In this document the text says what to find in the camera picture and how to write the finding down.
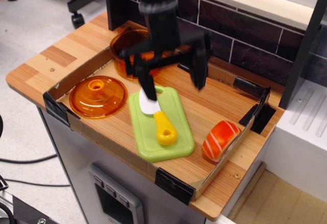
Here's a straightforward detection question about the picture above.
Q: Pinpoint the white toy knife yellow handle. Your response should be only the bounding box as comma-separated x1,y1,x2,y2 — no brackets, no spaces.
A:
139,88,178,145

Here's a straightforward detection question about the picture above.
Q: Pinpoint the black office chair base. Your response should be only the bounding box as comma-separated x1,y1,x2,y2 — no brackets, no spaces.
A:
67,0,95,29

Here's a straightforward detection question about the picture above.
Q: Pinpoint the salmon nigiri sushi toy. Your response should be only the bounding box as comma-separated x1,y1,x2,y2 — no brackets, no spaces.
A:
201,121,242,162

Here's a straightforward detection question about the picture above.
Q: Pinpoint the orange transparent pot lid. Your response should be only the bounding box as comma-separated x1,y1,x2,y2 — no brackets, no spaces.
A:
69,76,128,119

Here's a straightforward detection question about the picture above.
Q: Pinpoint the green plastic cutting board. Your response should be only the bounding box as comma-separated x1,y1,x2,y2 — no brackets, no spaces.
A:
128,86,195,163

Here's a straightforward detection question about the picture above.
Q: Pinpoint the orange transparent pot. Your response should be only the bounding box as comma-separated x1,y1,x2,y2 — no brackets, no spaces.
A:
109,27,167,81

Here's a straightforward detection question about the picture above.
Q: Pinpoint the cardboard fence with black tape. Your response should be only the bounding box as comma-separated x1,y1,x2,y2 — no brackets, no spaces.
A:
43,48,275,204

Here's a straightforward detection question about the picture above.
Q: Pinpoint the white toy sink counter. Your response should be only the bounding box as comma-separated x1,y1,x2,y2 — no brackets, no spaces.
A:
264,81,326,201

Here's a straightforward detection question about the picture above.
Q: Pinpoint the black cable on floor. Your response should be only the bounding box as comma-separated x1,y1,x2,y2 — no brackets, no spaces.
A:
0,153,71,191

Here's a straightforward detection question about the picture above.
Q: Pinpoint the black upright post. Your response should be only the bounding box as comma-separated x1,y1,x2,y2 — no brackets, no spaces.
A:
279,0,326,109

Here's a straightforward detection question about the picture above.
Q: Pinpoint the grey toy oven front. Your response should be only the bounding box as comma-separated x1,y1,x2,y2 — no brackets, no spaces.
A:
89,164,145,223

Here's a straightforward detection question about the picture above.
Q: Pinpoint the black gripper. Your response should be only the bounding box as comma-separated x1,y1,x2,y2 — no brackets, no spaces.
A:
120,6,212,101

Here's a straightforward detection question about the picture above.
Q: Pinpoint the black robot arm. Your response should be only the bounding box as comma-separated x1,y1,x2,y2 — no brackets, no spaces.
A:
120,0,211,101

